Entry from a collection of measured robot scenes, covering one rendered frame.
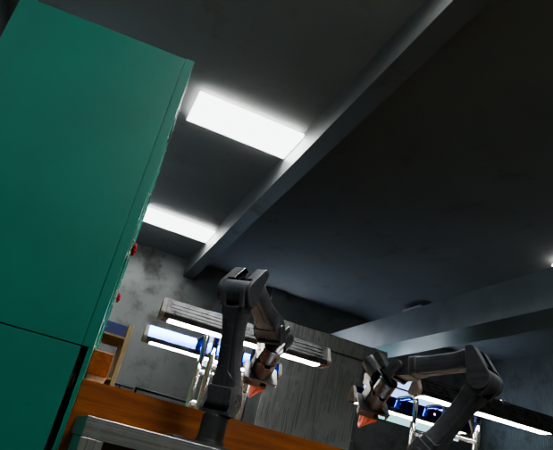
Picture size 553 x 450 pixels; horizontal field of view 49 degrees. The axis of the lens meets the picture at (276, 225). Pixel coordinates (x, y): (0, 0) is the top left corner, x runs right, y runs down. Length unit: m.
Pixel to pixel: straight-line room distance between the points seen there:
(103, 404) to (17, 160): 0.71
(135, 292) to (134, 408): 9.92
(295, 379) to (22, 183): 5.41
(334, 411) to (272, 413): 0.72
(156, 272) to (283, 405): 5.58
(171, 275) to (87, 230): 10.05
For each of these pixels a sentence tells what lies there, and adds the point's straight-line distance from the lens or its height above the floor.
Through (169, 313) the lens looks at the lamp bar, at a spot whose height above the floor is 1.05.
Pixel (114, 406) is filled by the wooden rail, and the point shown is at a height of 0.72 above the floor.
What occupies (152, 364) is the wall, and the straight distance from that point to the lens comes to 11.46.
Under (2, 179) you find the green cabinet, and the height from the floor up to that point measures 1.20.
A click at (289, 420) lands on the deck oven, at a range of 6.84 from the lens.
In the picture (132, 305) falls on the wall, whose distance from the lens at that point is 11.54.
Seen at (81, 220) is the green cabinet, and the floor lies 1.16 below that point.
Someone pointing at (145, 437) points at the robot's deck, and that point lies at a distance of 1.29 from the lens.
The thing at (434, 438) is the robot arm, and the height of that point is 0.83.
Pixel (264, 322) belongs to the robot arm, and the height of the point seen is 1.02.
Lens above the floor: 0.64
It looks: 23 degrees up
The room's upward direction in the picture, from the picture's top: 14 degrees clockwise
